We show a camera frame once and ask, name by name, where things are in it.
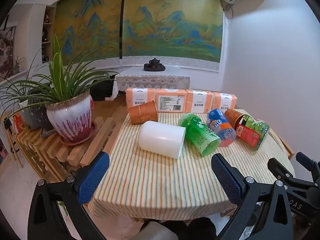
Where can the wide landscape painting panel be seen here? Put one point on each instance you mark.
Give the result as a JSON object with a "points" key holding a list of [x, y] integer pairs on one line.
{"points": [[172, 22]]}

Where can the pink plant saucer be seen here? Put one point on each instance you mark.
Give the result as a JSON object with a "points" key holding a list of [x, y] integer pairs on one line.
{"points": [[86, 136]]}

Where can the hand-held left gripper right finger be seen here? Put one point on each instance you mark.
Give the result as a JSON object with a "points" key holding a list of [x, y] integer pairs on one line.
{"points": [[226, 180]]}

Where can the person's legs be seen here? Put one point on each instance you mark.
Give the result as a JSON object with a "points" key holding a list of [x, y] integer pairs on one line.
{"points": [[195, 227]]}

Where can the wall poster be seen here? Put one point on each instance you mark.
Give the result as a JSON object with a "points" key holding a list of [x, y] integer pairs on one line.
{"points": [[6, 52]]}

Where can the blue and orange plastic cup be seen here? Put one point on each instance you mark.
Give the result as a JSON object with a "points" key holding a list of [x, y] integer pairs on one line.
{"points": [[221, 126]]}

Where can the red and green plastic cup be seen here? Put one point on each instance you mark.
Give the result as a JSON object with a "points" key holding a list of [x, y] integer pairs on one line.
{"points": [[252, 132]]}

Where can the dark teapot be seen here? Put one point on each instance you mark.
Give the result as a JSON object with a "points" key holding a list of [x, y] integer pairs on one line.
{"points": [[155, 62]]}

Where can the green clear plastic cup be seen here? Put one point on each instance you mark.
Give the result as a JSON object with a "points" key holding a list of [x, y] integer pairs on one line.
{"points": [[200, 135]]}

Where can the spider plant in glazed pot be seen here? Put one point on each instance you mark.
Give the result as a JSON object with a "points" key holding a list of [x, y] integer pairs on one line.
{"points": [[68, 115]]}

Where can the dark tea tray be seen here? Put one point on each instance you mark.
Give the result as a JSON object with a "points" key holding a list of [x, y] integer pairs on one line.
{"points": [[154, 68]]}

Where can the orange paper cup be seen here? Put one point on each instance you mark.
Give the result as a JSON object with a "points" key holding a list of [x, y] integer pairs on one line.
{"points": [[232, 117], [143, 115]]}

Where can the striped tablecloth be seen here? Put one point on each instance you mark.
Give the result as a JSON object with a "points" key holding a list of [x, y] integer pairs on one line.
{"points": [[155, 180]]}

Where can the wooden slat rack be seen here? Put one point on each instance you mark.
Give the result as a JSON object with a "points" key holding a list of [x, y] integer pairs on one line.
{"points": [[62, 152]]}

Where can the wall shelf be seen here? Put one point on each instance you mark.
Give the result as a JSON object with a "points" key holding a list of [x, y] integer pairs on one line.
{"points": [[47, 35]]}

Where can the white plant pot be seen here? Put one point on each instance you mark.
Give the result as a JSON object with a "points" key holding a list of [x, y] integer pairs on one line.
{"points": [[26, 116]]}

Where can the lace-covered side table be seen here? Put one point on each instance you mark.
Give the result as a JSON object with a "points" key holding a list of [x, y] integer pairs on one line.
{"points": [[152, 81]]}

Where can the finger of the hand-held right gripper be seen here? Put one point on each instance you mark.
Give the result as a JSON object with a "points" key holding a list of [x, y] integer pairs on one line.
{"points": [[278, 168], [307, 162]]}

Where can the dark grey plant pot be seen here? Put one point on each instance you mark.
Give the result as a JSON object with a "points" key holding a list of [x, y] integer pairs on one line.
{"points": [[40, 117]]}

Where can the white plastic cup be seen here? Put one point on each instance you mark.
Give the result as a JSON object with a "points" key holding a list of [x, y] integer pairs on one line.
{"points": [[162, 138]]}

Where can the narrow landscape painting panel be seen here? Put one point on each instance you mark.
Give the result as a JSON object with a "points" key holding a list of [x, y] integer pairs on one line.
{"points": [[87, 25]]}

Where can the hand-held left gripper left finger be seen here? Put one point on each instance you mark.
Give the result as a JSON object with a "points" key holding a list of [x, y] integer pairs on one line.
{"points": [[93, 177]]}

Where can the orange tissue pack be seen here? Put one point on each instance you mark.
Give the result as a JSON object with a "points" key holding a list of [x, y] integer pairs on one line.
{"points": [[225, 101], [200, 101], [171, 100], [140, 97]]}

